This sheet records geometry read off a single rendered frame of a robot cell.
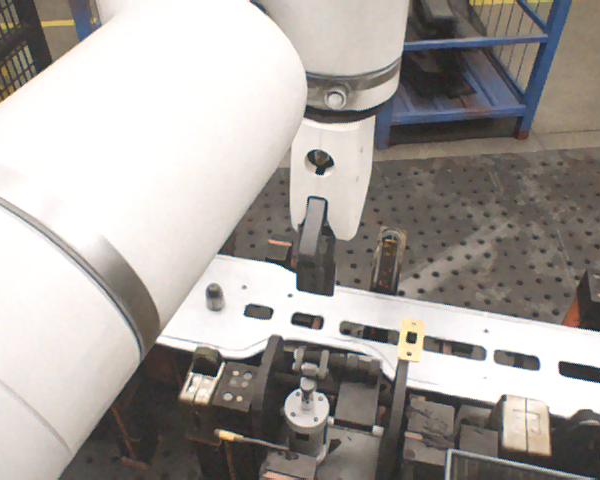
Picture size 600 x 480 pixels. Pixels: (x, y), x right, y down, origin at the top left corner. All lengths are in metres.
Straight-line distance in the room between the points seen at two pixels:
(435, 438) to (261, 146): 0.67
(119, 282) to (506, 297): 1.40
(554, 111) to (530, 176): 1.75
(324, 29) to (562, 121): 3.24
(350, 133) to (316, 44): 0.06
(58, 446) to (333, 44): 0.26
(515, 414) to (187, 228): 0.74
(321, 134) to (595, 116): 3.33
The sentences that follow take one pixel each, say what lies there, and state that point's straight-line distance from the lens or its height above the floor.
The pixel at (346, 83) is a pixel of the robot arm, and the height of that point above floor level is 1.63.
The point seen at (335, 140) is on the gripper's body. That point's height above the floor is 1.59.
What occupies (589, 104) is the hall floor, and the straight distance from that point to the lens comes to 3.78.
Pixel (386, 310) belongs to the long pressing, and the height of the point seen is 1.00.
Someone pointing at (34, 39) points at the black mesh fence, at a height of 1.12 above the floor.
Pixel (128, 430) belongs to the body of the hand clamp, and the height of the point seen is 0.84.
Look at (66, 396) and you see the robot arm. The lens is 0.17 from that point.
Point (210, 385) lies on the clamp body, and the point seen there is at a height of 1.07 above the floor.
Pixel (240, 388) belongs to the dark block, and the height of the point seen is 1.12.
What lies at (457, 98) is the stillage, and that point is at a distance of 3.25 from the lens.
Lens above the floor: 1.82
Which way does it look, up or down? 46 degrees down
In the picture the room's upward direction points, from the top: straight up
